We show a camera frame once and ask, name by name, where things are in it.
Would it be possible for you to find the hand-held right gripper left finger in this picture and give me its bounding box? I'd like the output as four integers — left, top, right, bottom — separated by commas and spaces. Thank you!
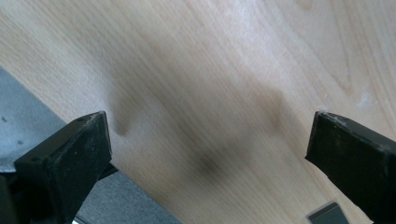
13, 110, 120, 224

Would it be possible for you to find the small dark flat object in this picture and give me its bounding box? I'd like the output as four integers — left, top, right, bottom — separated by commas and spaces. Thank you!
306, 202, 349, 224

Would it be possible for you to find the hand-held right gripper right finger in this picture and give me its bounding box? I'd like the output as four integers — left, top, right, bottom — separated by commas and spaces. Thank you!
304, 110, 396, 224

